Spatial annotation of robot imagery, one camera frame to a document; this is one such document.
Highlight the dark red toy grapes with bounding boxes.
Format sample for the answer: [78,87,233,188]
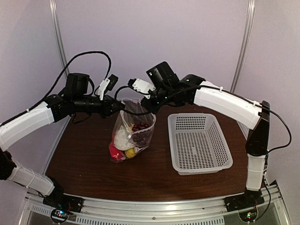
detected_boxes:
[131,122,150,146]

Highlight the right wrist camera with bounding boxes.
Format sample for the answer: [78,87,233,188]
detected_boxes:
[127,78,156,99]

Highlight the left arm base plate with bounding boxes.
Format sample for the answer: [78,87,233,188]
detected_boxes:
[43,195,83,213]

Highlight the white toy cauliflower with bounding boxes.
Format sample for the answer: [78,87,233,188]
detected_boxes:
[113,125,133,151]

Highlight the white perforated plastic basket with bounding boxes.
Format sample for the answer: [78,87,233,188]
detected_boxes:
[167,113,233,175]

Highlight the round circuit board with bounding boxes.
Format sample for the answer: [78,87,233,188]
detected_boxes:
[239,209,258,223]
[50,209,70,224]

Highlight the red toy bell pepper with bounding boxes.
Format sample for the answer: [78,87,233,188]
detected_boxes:
[109,145,124,162]

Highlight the black right camera cable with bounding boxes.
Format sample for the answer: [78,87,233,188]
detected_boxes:
[114,85,293,153]

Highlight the black camera cable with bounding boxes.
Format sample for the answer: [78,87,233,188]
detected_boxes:
[114,85,293,153]
[25,51,112,113]

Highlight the right aluminium frame post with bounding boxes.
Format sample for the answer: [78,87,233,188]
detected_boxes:
[230,0,255,93]

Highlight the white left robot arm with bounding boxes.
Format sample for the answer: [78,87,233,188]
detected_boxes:
[0,73,125,208]

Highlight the black left camera cable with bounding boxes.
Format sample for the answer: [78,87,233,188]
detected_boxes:
[25,51,112,113]

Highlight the left round circuit board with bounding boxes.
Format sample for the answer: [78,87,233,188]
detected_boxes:
[50,209,70,224]

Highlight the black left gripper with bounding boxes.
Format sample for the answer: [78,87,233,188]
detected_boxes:
[73,94,125,118]

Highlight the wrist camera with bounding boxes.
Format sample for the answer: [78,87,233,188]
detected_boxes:
[95,74,119,100]
[127,78,156,99]

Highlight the left aluminium frame post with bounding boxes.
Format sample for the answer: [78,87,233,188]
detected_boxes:
[48,0,73,69]

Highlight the yellow toy fruit front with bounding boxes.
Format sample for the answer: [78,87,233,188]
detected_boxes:
[125,148,136,159]

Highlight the front aluminium rail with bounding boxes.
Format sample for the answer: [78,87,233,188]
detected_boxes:
[23,185,285,225]

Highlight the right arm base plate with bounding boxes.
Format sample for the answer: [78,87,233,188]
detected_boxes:
[224,193,265,212]

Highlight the right round circuit board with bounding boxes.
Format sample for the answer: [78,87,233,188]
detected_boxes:
[239,209,258,223]

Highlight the clear zip top bag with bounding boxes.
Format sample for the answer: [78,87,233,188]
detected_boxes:
[109,111,157,163]

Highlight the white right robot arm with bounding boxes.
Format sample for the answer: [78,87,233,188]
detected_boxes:
[134,61,270,207]

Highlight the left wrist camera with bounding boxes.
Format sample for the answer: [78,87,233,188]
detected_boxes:
[95,74,119,100]

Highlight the aluminium frame post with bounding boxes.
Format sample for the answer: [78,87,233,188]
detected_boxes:
[48,0,73,69]
[230,0,255,93]

